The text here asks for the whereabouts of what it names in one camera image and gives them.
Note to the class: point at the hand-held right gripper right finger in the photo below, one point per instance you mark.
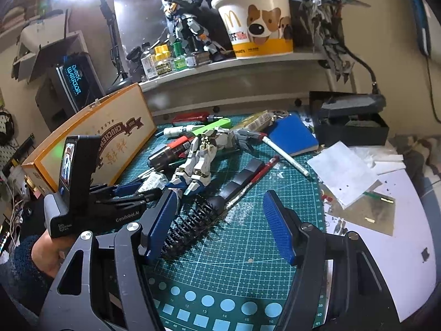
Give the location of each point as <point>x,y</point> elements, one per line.
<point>279,229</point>

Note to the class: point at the black headphones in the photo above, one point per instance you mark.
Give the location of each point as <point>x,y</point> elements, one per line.
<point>7,127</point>

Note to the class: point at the red white marker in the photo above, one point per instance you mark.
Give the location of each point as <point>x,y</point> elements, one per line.
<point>181,142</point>

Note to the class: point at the black model stand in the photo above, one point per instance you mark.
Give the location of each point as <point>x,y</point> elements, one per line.
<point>351,103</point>

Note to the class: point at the red pen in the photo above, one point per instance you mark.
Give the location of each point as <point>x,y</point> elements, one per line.
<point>258,179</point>

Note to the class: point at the white gold robot model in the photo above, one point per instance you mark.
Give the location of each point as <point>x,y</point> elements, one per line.
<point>203,158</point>

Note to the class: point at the green cap bottle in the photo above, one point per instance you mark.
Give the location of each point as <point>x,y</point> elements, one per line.
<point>179,57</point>

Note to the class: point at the white tissue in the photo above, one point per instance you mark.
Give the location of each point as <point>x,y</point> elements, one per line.
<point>379,160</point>

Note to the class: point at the yellow green packet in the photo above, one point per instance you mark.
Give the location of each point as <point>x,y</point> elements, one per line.
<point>255,120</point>

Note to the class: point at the green cutting mat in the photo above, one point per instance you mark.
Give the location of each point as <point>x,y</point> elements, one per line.
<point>241,241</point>

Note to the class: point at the black hairbrush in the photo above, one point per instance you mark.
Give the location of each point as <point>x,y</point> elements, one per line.
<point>220,203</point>

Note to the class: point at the black desk lamp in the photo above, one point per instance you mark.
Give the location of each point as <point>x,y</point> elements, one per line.
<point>112,41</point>

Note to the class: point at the grey metal plate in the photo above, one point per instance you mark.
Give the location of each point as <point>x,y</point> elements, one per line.
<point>368,210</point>

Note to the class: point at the clear bottle with label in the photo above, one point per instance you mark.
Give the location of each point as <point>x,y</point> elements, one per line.
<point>148,63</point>

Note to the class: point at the white pegboard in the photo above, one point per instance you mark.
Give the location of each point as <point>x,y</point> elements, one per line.
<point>15,155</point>

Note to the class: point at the paper bucket with dog print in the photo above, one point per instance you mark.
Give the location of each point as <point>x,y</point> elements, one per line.
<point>262,20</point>

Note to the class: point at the dark blue white robot model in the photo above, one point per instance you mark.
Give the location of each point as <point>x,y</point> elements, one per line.
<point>186,17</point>

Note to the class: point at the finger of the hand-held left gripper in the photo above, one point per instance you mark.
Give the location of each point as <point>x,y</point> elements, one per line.
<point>137,200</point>
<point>125,189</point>

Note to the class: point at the black computer case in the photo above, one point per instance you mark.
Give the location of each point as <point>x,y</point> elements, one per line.
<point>67,89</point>

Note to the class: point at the person's left forearm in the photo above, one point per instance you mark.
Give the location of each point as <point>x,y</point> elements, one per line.
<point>19,272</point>

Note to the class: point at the small black chip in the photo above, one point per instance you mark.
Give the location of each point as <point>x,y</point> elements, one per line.
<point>425,254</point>

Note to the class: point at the blue notebook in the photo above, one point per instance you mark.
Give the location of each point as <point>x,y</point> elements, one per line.
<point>293,136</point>

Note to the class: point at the black open box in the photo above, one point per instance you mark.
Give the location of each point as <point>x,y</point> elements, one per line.
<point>355,129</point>

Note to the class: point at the red translucent box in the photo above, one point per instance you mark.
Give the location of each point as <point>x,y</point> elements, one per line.
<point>191,117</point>

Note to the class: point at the yellow cap bottle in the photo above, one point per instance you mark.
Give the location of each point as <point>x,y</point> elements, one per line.
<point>166,53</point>
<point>159,65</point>

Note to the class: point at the dark winged robot model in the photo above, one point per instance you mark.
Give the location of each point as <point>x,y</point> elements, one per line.
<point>324,20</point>

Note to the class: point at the white pen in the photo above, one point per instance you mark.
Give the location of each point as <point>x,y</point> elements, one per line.
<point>286,157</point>

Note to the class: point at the wooden ship wheel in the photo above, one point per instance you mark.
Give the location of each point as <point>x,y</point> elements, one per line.
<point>279,113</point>

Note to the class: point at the white desktop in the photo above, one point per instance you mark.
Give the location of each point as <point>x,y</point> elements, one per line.
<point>396,275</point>

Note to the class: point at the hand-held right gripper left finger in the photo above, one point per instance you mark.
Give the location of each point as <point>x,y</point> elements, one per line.
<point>161,226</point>

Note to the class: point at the camouflage cloth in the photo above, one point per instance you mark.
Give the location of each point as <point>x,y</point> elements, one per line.
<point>418,162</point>

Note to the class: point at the green box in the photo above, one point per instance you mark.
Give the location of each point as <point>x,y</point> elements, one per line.
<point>213,126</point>

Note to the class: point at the person's left hand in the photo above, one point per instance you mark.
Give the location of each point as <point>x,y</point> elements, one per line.
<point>50,255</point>

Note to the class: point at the grey white printer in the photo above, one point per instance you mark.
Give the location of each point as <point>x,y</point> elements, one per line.
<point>44,41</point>

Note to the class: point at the white shelf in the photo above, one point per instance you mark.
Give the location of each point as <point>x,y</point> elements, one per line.
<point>241,70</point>

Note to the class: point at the wooden box with orange border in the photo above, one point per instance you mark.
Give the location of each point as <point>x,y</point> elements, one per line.
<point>89,134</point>

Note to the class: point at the white marker tube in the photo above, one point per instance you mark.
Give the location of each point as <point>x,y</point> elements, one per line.
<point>177,131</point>

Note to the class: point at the white blue curved device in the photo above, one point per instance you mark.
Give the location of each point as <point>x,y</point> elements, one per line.
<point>418,13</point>

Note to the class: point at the white paper sheet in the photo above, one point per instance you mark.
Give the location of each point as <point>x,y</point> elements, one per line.
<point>344,172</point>

